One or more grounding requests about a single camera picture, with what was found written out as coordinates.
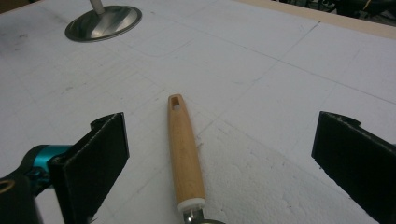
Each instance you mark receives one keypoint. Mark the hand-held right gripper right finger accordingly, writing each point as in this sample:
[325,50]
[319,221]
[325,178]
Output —
[355,161]

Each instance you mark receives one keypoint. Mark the round metal stand base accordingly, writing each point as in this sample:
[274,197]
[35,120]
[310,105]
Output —
[104,25]

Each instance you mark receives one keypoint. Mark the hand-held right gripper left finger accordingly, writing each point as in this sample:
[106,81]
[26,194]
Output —
[93,161]

